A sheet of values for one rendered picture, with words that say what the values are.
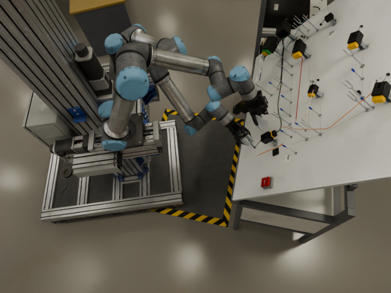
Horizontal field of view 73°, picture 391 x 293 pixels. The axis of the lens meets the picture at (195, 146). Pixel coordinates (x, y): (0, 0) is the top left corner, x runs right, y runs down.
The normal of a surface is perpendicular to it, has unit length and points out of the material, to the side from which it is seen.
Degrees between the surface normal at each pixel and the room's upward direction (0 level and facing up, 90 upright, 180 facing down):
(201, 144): 0
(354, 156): 50
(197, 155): 0
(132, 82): 84
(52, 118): 0
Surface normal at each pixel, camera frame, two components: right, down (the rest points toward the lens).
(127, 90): 0.23, 0.79
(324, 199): -0.10, -0.47
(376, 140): -0.81, -0.41
